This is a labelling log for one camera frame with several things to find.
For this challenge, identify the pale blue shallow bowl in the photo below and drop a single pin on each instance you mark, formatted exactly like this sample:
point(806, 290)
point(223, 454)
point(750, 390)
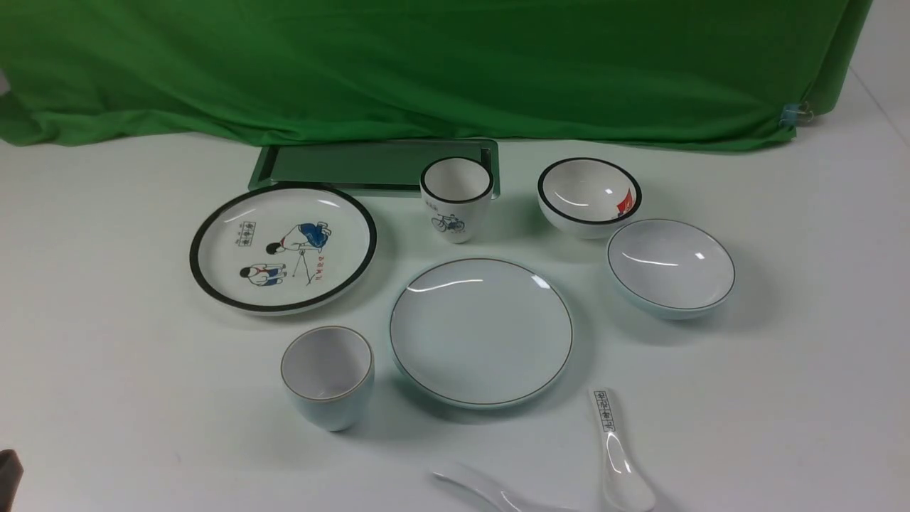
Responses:
point(671, 270)

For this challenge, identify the dark object at edge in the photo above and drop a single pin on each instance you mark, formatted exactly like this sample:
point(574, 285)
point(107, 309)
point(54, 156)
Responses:
point(11, 475)

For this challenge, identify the green backdrop cloth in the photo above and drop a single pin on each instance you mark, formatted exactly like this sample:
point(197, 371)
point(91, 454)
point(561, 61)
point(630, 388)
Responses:
point(690, 75)

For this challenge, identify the pale blue plain plate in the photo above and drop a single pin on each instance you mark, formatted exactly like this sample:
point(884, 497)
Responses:
point(481, 333)

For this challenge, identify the black-rimmed white bowl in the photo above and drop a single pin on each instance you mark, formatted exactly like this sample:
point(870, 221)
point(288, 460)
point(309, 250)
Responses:
point(588, 198)

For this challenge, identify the black-rimmed illustrated plate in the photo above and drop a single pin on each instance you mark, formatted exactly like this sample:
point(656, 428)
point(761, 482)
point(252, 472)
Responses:
point(283, 249)

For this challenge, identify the blue binder clip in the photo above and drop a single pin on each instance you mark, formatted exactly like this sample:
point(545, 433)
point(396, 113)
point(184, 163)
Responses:
point(796, 115)

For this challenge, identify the plain white ceramic spoon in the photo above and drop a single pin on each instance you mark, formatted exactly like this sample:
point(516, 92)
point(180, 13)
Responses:
point(494, 493)

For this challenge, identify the pale blue plain cup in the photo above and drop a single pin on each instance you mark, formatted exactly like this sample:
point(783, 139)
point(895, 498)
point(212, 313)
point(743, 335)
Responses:
point(330, 373)

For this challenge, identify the green rectangular tray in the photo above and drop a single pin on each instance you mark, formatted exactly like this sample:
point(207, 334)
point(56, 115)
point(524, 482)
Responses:
point(389, 168)

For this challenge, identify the white cup with bicycle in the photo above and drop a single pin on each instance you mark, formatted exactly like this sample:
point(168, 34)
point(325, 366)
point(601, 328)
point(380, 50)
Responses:
point(457, 193)

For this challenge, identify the white spoon with label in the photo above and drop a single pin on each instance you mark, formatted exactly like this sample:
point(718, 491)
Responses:
point(623, 487)

